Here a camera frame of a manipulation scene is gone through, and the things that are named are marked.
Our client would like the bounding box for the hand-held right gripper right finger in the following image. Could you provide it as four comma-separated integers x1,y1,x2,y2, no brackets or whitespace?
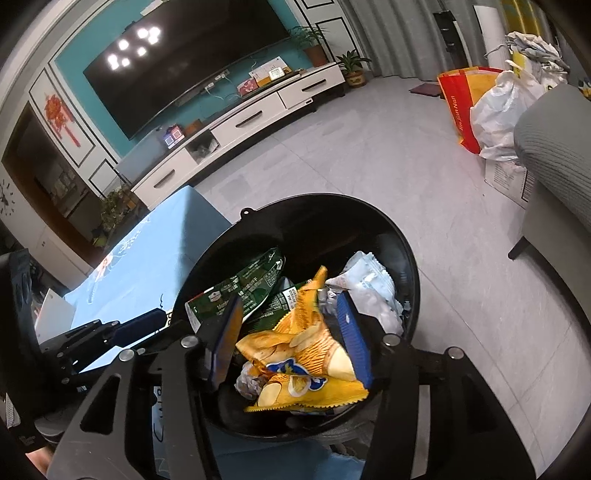
335,291,536,480

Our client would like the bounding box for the white printed cardboard box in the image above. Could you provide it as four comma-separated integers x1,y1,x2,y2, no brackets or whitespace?
484,157,536,209

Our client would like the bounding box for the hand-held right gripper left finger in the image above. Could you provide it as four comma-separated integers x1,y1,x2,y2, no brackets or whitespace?
46,293,245,480

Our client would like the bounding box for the orange shopping bag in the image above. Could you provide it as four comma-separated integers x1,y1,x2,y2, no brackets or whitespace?
437,67,504,155

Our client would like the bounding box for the white television cabinet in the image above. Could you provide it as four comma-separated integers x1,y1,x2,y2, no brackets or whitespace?
130,62,347,210

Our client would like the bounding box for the black bucket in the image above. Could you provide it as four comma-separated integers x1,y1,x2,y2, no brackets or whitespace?
171,193,422,437

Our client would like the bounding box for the green snack wrapper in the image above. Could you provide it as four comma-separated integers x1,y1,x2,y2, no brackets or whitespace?
185,247,283,333

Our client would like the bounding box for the cluster of potted plants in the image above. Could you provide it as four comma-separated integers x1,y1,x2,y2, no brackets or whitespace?
95,182,139,247

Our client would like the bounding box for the dark wooden display cabinet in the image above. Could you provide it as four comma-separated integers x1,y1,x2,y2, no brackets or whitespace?
2,102,105,259

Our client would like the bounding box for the blue floral blanket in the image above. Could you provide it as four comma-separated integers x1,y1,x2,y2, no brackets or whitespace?
34,185,370,480

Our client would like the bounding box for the upright vacuum cleaner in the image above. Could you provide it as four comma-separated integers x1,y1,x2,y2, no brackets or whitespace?
433,10,465,70

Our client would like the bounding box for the silver patterned bag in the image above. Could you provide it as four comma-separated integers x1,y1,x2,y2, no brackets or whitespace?
505,31,568,75

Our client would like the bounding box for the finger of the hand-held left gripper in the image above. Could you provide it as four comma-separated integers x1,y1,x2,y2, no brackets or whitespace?
65,309,167,352

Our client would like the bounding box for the black television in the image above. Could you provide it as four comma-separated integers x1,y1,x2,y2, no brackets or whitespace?
83,0,298,140

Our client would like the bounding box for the yellow snack bag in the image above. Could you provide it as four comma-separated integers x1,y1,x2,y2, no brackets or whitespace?
235,265,370,413

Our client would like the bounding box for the white plastic bag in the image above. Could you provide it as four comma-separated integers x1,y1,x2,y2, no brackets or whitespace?
470,69,552,162

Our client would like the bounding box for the grey panel heater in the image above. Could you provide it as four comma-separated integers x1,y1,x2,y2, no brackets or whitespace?
115,134,164,174

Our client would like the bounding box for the small blue display stand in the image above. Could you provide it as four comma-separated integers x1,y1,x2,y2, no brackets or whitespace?
159,127,185,149

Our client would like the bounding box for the white desk calendar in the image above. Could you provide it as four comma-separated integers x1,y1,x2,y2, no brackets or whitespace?
249,55,294,88

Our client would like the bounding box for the grey sofa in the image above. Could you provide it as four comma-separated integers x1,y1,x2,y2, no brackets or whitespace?
508,83,591,324

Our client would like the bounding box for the white paper roll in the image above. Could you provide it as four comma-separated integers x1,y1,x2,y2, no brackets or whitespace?
473,4,509,70

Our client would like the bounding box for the dark floor mat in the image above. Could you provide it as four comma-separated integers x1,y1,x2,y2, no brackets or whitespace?
410,82,444,99

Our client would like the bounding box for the grey curtain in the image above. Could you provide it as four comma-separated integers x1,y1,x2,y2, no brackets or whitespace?
339,0,591,79

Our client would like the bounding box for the light blue plastic wrapper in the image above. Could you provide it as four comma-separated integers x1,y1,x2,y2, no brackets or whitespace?
325,251,404,335

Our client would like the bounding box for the small potted plant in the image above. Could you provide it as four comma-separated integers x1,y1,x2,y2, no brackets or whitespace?
336,50,372,88

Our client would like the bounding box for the tall potted plant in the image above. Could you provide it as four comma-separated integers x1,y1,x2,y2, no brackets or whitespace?
290,24,331,68

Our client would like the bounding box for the red knot decoration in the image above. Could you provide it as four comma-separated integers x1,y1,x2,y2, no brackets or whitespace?
44,92,84,148

